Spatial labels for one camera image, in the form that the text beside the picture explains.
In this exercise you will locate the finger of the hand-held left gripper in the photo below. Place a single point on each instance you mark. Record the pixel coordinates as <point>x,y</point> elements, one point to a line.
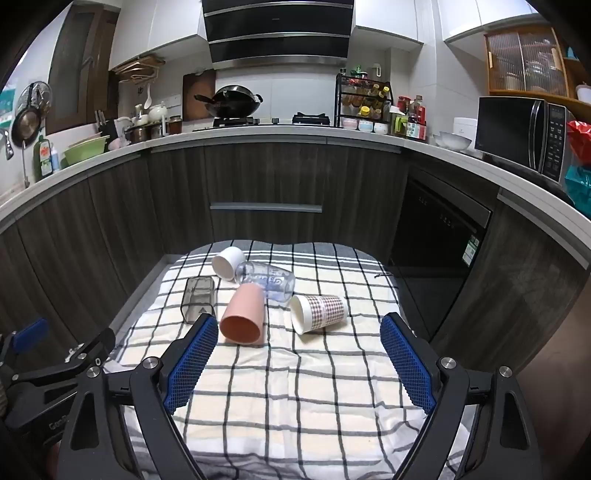
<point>30,331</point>
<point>85,353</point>

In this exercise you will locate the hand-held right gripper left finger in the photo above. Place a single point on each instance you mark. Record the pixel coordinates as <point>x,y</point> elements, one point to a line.
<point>191,364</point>

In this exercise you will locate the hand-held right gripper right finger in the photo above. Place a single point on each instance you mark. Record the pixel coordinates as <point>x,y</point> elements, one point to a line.
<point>408,364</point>

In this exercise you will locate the grey transparent cup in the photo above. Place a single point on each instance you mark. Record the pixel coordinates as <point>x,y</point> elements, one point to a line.
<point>198,295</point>

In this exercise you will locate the pink cup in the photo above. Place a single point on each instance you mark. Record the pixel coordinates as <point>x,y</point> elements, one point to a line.
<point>242,314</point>

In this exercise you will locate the checkered paper cup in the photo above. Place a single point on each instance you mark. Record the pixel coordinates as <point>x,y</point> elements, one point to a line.
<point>323,311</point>

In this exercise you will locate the white cup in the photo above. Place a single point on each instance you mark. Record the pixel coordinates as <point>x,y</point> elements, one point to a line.
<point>226,263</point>

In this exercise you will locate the clear glass cup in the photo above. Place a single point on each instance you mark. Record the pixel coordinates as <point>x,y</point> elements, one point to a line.
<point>268,281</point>

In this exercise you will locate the checked white cloth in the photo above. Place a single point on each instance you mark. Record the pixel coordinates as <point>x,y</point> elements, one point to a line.
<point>300,392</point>

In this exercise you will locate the black dishwasher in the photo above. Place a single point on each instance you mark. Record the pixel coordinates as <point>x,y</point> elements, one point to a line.
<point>438,249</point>

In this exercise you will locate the green dish soap bottle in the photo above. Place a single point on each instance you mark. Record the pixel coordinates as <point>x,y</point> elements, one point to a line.
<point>44,159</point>

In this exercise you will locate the green basin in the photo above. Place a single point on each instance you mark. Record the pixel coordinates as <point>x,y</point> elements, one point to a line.
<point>85,152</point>

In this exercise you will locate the hanging frying pan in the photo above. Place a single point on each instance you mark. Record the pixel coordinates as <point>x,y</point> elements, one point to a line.
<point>25,122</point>

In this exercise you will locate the black knife block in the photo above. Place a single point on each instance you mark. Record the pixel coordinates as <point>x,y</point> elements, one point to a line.
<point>105,127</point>

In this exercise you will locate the steel pot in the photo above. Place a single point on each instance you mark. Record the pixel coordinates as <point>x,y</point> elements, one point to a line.
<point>141,134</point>

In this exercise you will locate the white rice cooker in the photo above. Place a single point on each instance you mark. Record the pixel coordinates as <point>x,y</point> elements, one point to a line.
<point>464,125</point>

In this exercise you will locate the white teapot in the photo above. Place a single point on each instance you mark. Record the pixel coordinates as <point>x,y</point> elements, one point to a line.
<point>158,113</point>

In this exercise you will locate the black microwave oven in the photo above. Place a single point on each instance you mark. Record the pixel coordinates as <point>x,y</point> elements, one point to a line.
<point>508,129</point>

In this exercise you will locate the black gas stove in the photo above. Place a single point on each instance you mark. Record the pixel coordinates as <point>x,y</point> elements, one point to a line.
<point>277,121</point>

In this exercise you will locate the white hanging ladle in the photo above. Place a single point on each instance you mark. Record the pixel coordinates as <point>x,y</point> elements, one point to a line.
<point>147,99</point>

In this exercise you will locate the black wok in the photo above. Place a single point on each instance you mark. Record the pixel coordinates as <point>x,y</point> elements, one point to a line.
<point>233,101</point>

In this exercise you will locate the black spice rack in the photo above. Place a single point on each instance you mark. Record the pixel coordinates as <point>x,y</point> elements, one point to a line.
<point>364,99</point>

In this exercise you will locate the dark cutting board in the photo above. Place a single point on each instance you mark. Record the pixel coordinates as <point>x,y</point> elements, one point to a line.
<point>196,90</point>

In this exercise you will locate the red plastic bag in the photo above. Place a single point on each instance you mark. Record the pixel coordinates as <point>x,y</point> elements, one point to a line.
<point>581,138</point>

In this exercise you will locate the wooden boards on rack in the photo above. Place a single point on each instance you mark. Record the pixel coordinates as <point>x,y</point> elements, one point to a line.
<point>138,67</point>

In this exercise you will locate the wooden glass-door cabinet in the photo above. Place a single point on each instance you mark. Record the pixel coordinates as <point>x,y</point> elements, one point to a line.
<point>526,60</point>

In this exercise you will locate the black range hood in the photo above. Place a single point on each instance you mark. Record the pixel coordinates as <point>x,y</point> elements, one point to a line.
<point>277,32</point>

